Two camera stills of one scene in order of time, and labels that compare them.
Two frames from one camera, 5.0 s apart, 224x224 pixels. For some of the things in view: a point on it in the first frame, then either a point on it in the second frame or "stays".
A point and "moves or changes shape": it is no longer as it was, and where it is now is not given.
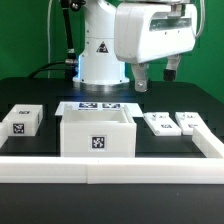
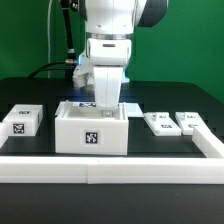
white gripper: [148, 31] to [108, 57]
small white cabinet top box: [24, 120] stays
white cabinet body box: [97, 131] moves or changes shape
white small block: [162, 124] stays
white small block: [187, 121] stays
